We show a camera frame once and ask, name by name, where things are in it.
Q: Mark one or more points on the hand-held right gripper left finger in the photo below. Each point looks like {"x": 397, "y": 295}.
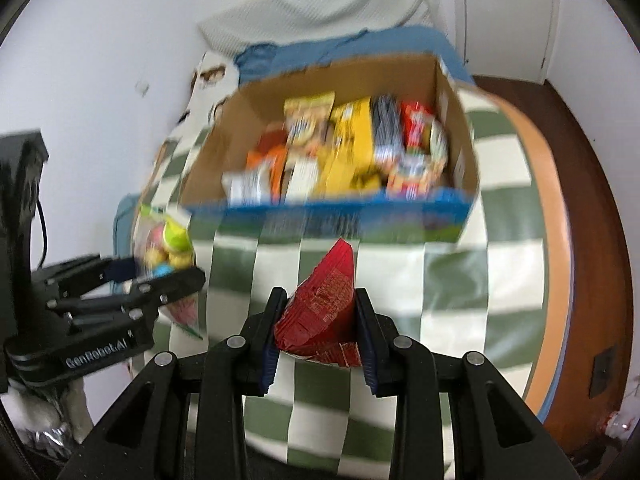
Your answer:
{"x": 270, "y": 345}

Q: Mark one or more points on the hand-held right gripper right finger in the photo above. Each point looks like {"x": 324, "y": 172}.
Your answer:
{"x": 367, "y": 345}

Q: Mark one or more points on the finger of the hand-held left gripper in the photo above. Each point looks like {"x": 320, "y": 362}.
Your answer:
{"x": 120, "y": 269}
{"x": 175, "y": 282}

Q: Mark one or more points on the clear bag of colourful candies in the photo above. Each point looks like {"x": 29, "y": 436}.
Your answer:
{"x": 170, "y": 245}

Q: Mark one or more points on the red snack packet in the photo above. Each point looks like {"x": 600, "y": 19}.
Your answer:
{"x": 320, "y": 310}

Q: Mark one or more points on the blue-sided cardboard box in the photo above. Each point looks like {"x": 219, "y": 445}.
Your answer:
{"x": 350, "y": 220}

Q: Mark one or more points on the pale cloth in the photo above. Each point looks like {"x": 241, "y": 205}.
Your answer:
{"x": 75, "y": 410}

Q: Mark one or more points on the pile of assorted snack packets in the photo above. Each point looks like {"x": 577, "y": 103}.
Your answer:
{"x": 350, "y": 150}

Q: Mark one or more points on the green white checkered blanket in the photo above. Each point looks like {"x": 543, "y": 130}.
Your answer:
{"x": 500, "y": 200}

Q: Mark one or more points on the orange mattress edge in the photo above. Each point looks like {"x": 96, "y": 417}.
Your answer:
{"x": 555, "y": 210}

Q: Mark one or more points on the blue cloth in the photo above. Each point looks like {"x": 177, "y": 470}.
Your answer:
{"x": 320, "y": 52}

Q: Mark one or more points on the white pillow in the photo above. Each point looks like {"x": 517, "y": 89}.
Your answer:
{"x": 320, "y": 10}

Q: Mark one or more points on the dark wall socket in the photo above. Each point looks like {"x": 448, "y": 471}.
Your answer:
{"x": 602, "y": 372}

